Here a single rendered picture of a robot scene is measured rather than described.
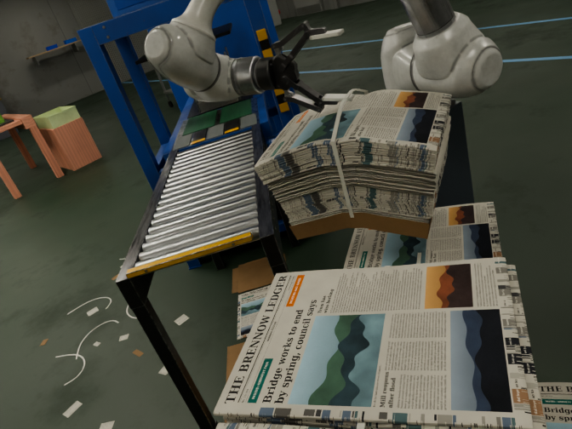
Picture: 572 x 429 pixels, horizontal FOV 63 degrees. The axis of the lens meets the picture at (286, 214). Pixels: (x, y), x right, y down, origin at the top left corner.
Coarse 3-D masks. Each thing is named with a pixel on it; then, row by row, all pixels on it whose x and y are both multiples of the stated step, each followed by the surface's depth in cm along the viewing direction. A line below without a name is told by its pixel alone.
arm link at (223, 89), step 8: (224, 56) 112; (224, 64) 110; (224, 72) 110; (216, 80) 109; (224, 80) 111; (184, 88) 119; (208, 88) 110; (216, 88) 111; (224, 88) 112; (232, 88) 113; (192, 96) 119; (200, 96) 116; (208, 96) 115; (216, 96) 114; (224, 96) 115; (232, 96) 116
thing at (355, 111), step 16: (368, 96) 116; (352, 112) 110; (368, 112) 107; (352, 128) 101; (320, 144) 100; (336, 144) 98; (352, 144) 97; (352, 160) 99; (336, 176) 103; (352, 176) 101; (336, 192) 106; (352, 192) 104; (352, 208) 107
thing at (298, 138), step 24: (312, 120) 116; (288, 144) 110; (312, 144) 101; (264, 168) 109; (288, 168) 106; (312, 168) 103; (288, 192) 111; (312, 192) 108; (288, 216) 116; (312, 216) 112
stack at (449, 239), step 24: (456, 216) 125; (480, 216) 121; (360, 240) 129; (384, 240) 125; (408, 240) 122; (432, 240) 119; (456, 240) 116; (480, 240) 113; (360, 264) 119; (384, 264) 116; (408, 264) 113
